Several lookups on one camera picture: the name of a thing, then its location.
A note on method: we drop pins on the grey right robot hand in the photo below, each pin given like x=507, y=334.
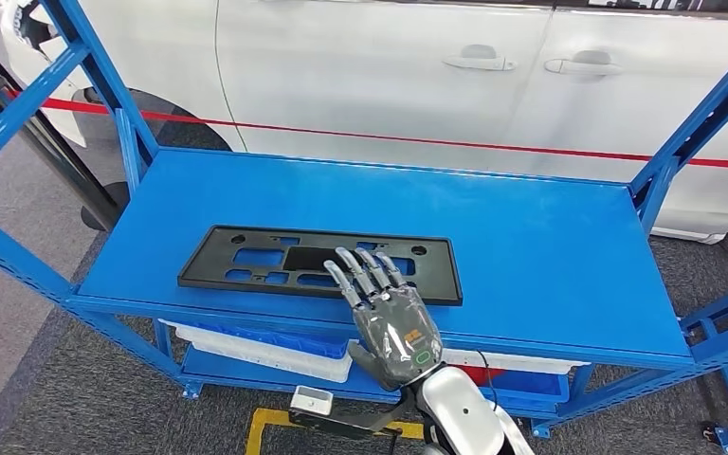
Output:
x=398, y=333

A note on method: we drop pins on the red barrier belt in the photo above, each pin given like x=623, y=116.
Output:
x=402, y=138

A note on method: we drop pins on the white car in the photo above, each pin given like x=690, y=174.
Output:
x=370, y=69

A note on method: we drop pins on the black plastic plate frame part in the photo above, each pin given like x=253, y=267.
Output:
x=219, y=264

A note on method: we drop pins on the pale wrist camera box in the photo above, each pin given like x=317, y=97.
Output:
x=312, y=400

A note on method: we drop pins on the blue plastic crate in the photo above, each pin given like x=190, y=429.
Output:
x=530, y=386
x=288, y=342

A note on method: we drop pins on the red item in crate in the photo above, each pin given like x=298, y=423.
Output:
x=477, y=375

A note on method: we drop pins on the black camera bracket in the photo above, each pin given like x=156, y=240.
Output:
x=345, y=426

